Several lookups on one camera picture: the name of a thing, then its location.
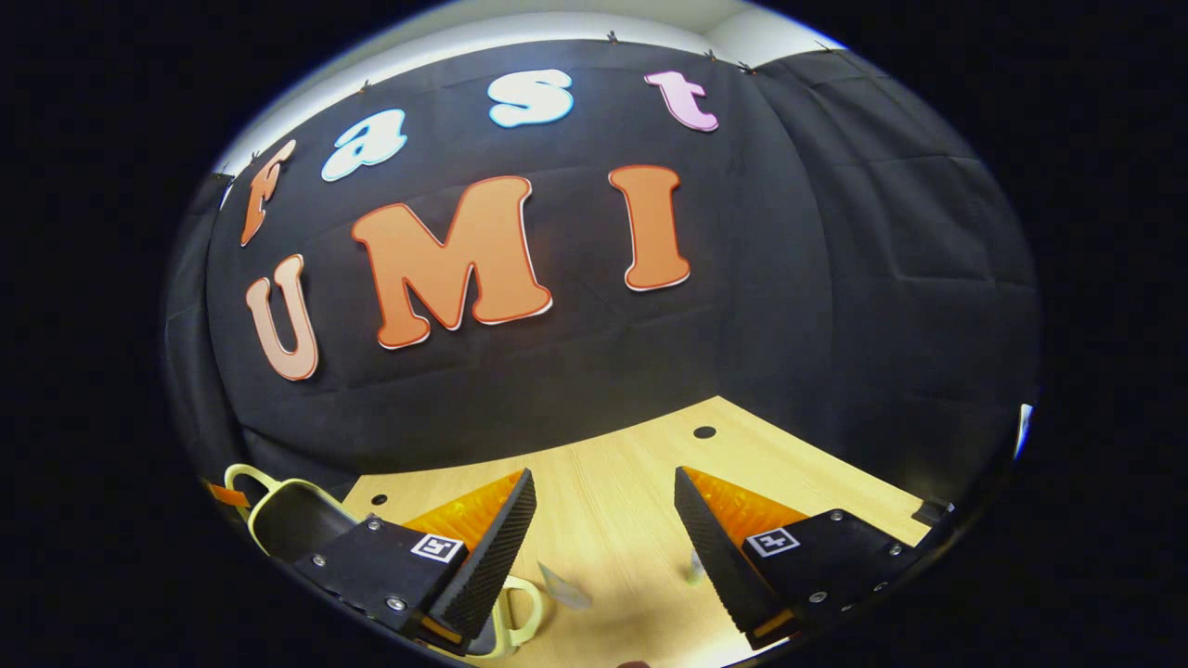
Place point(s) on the large white green-label tube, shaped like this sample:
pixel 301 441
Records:
pixel 564 586

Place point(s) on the pale yellow suitcase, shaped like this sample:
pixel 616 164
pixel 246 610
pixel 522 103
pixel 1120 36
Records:
pixel 297 520

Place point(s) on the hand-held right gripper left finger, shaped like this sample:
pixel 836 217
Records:
pixel 492 557

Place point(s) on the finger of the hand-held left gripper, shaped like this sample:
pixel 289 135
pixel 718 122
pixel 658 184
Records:
pixel 227 496

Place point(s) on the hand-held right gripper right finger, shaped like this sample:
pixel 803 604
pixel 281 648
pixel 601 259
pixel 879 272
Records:
pixel 719 557

